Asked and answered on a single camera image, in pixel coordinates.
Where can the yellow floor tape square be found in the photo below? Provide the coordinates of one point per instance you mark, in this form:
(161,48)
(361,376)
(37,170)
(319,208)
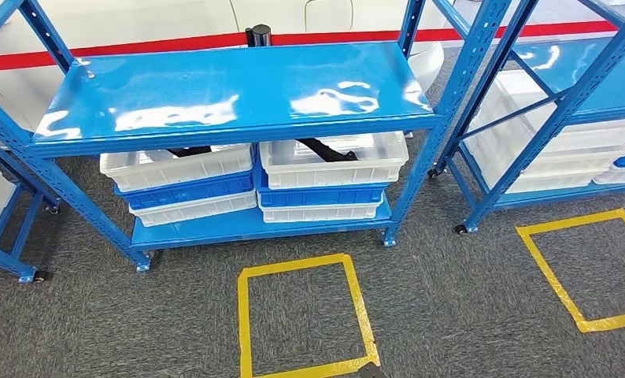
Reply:
(244,323)
(547,271)

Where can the red barrier belt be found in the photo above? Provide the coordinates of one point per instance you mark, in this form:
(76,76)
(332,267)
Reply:
(135,47)

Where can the white car body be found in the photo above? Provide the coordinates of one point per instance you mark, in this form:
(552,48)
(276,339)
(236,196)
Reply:
(135,18)

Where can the black barrier post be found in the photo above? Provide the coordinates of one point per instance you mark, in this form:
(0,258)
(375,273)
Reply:
(260,35)

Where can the black curved plastic part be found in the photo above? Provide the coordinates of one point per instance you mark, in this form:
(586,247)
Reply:
(325,151)
(187,151)

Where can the blue metal shelf rack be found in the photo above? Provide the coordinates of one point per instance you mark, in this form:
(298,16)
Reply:
(213,88)
(568,68)
(7,261)

